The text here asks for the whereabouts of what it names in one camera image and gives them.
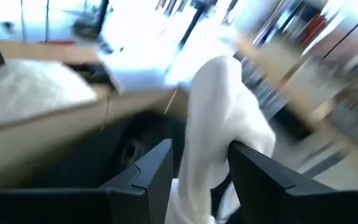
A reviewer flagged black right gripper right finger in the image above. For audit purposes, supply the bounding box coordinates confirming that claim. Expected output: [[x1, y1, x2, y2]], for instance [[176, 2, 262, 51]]
[[227, 141, 358, 224]]

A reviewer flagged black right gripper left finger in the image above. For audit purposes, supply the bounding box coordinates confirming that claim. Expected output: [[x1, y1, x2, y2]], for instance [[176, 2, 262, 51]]
[[0, 138, 175, 224]]

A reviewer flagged white garment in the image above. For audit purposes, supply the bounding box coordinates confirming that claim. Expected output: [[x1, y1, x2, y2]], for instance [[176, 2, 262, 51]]
[[165, 55, 277, 224]]

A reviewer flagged white clothes pile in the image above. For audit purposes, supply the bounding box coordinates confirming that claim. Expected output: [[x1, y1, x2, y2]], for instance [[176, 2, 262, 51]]
[[0, 58, 98, 129]]

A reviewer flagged cardboard box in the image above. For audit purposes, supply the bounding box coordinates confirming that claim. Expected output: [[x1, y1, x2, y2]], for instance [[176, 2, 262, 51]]
[[0, 39, 189, 191]]

